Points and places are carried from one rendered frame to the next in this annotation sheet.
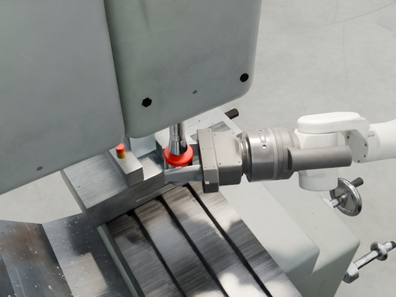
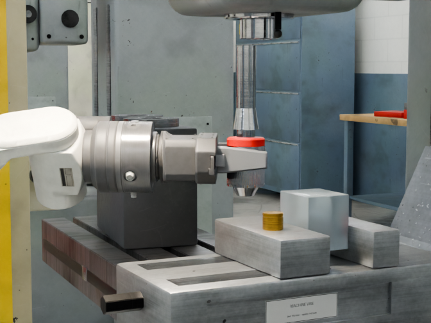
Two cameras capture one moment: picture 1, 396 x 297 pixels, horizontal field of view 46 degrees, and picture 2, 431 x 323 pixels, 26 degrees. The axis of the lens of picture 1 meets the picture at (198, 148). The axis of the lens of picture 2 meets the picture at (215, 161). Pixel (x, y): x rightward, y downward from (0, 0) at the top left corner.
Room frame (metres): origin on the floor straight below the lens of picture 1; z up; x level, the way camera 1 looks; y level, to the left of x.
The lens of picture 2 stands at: (1.64, 0.14, 1.24)
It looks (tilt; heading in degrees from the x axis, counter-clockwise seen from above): 6 degrees down; 187
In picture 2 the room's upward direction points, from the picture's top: straight up
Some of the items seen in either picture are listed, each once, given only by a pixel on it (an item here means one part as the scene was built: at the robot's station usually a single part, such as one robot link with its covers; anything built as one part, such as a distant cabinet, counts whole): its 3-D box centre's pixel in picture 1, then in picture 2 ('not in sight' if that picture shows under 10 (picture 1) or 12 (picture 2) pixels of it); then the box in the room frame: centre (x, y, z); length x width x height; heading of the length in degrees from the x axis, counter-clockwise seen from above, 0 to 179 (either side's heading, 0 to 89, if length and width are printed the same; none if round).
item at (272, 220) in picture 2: not in sight; (272, 220); (0.67, 0.08, 1.08); 0.02 x 0.02 x 0.02
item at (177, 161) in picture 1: (178, 153); (245, 141); (0.50, 0.03, 1.16); 0.05 x 0.05 x 0.01
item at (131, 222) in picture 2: not in sight; (143, 176); (0.12, -0.17, 1.07); 0.22 x 0.12 x 0.20; 25
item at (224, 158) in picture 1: (236, 158); (168, 159); (0.51, -0.06, 1.13); 0.13 x 0.12 x 0.10; 6
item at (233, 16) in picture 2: not in sight; (258, 16); (0.50, 0.05, 1.31); 0.09 x 0.09 x 0.01
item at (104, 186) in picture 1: (151, 148); (290, 274); (0.63, 0.09, 1.02); 0.35 x 0.15 x 0.11; 123
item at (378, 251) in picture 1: (368, 257); not in sight; (0.65, -0.48, 0.55); 0.22 x 0.06 x 0.06; 121
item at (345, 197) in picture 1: (335, 202); not in sight; (0.76, -0.38, 0.67); 0.16 x 0.12 x 0.12; 121
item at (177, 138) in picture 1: (177, 126); (245, 91); (0.50, 0.03, 1.22); 0.03 x 0.03 x 0.11
